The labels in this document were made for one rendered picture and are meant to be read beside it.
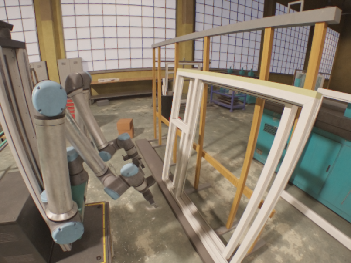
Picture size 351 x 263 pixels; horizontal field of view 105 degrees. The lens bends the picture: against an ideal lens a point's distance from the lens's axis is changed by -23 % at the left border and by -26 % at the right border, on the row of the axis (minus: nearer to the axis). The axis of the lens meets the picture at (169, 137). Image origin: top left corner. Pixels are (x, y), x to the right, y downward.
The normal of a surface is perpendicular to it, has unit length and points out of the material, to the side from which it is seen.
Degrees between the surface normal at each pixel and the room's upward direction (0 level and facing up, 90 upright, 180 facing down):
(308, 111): 82
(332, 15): 90
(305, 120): 82
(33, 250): 90
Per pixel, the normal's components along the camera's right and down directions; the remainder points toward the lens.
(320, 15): -0.92, 0.15
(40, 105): 0.67, 0.19
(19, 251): 0.30, 0.40
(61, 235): 0.65, 0.40
